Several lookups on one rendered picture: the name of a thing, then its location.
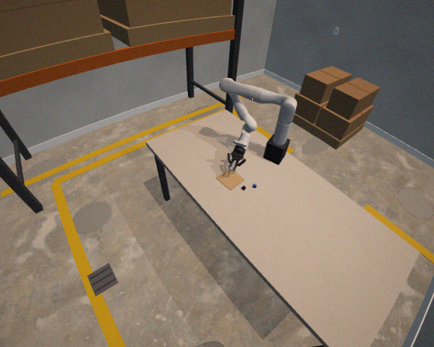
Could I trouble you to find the tan flat mat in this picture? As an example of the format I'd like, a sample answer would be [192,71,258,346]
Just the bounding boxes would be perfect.
[216,170,245,190]

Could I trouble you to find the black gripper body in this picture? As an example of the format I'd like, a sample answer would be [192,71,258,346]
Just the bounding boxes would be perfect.
[231,145,246,161]

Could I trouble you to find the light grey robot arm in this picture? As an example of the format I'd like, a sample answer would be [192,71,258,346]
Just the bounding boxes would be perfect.
[219,78,297,150]

